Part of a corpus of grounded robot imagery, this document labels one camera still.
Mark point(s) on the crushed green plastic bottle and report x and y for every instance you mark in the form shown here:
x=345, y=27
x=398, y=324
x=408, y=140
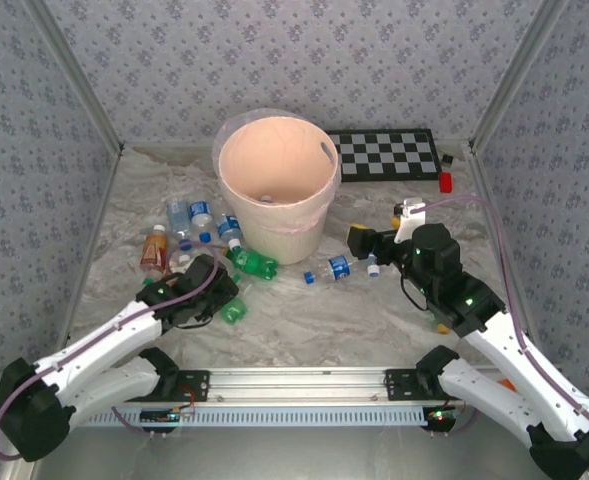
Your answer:
x=234, y=311

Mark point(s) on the clear bottle green band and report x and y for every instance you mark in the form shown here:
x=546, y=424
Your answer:
x=148, y=280

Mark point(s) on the red orange label bottle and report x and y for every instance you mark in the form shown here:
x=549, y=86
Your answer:
x=154, y=250

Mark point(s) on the large green plastic bottle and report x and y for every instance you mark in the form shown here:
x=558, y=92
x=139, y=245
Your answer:
x=254, y=264

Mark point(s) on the blue label bottle white cap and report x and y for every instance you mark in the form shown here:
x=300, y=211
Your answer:
x=229, y=227

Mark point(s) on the clear bottle pale label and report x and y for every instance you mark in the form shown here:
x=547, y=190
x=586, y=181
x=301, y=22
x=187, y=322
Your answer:
x=178, y=220

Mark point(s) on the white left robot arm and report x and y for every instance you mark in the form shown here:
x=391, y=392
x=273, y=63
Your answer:
x=99, y=335

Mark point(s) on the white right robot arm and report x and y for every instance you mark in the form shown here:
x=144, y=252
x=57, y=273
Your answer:
x=499, y=350

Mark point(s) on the beige plastic bin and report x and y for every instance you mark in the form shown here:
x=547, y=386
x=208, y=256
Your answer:
x=274, y=160

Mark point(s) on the pink translucent bin liner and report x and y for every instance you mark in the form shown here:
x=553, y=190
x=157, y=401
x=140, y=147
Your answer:
x=224, y=130

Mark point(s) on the red block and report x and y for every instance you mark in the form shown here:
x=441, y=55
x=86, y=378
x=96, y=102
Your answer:
x=446, y=182

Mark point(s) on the black white checkerboard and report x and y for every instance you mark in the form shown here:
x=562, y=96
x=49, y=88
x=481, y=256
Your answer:
x=389, y=155

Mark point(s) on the small yellow cap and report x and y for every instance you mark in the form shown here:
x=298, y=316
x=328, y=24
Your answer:
x=442, y=328

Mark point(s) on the small black box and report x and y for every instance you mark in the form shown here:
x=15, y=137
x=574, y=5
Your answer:
x=447, y=161

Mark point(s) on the left circuit board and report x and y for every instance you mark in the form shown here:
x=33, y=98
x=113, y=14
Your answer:
x=164, y=416

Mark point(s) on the circuit board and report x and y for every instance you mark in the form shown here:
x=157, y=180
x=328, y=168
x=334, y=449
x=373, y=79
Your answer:
x=439, y=416
x=164, y=416

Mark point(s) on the orange object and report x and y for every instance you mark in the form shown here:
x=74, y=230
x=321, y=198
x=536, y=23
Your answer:
x=506, y=385

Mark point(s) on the right circuit board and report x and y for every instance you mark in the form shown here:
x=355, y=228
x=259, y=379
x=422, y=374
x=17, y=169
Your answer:
x=439, y=416

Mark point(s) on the black left mount plate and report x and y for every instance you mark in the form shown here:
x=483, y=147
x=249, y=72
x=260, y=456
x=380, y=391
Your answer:
x=196, y=385

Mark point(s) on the black mount plate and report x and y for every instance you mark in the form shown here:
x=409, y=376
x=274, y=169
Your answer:
x=196, y=385
x=399, y=385

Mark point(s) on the black right mount plate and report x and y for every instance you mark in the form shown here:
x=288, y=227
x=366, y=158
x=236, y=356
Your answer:
x=399, y=385

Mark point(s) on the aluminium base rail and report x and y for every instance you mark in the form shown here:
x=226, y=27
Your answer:
x=299, y=385

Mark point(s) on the aluminium frame post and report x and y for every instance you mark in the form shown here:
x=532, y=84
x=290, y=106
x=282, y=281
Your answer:
x=514, y=80
x=79, y=80

